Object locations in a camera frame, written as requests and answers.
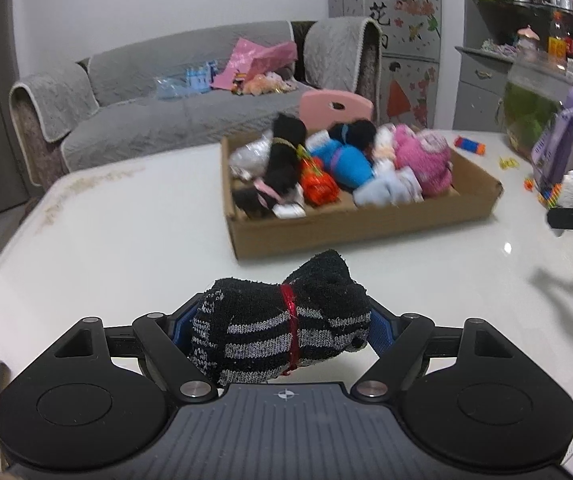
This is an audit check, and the decorated grey refrigerator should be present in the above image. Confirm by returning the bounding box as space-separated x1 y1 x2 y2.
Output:
328 0 442 128

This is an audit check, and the brown cardboard box tray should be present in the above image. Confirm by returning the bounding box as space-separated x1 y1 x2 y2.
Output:
219 129 505 261

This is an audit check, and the pink plastic chair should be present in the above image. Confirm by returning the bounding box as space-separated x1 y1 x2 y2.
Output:
299 89 375 131

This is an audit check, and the light blue sock bundle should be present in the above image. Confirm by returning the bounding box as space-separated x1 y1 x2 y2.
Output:
353 167 423 207

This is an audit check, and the orange plush toy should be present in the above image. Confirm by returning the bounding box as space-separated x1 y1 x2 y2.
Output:
241 72 296 96

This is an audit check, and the white cloth bundle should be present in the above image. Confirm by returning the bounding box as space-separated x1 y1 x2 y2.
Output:
272 184 306 219

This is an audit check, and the grey cabinet with shelves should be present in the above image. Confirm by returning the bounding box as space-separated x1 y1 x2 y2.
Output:
453 0 573 132

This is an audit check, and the black sock blue tie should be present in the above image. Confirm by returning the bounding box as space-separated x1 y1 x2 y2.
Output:
328 119 377 152

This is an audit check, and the blue toy castle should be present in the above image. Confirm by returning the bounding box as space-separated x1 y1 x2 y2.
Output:
154 60 218 100

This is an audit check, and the yellow rubber band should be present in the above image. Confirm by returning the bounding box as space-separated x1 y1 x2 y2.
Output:
498 157 519 170

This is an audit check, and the small white roll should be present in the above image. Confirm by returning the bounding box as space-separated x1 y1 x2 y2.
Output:
558 170 573 208

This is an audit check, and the grey covered sofa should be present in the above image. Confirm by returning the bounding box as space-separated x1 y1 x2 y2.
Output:
9 16 382 190

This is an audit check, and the pink plastic bag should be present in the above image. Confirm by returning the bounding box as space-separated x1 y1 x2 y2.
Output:
210 38 297 90

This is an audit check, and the pink fluffy sock bundle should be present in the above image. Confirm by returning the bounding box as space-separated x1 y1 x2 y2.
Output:
393 124 453 197

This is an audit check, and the clear plastic bag bundle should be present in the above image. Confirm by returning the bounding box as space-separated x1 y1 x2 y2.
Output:
228 130 272 182

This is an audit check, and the colourful toy block stick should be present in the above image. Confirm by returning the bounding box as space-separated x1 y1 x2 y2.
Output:
455 136 486 156

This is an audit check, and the white sock red tie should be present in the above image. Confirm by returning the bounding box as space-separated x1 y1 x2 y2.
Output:
305 130 331 153

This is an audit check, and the purple water bottle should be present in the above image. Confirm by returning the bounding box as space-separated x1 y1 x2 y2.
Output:
531 88 573 188

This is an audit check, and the glass fish bowl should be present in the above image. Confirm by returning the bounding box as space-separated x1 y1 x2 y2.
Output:
503 52 573 159

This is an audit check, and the black grey striped sock bundle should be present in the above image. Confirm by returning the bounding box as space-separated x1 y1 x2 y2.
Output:
189 249 371 388

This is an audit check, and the black sock pink tie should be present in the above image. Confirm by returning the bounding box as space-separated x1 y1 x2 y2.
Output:
232 179 281 218

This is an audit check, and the black sock yellow tie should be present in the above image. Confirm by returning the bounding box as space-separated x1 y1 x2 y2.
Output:
262 113 307 196

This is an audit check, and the orange plastic bag bundle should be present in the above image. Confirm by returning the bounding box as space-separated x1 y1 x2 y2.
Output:
300 157 340 207

